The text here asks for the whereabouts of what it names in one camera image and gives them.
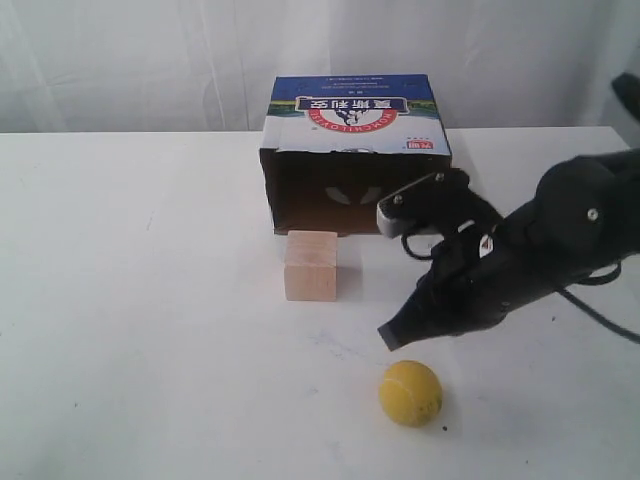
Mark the white backdrop curtain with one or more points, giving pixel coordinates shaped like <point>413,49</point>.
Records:
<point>210,65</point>

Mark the printed cardboard box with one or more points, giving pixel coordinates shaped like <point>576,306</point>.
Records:
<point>334,145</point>

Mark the wooden cube block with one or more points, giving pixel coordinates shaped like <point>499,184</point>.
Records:
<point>310,266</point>

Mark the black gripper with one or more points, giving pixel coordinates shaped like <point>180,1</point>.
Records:
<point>471,286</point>

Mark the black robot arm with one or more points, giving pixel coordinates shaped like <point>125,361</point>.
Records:
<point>579,227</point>

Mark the yellow tennis ball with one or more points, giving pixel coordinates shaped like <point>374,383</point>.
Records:
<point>410,394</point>

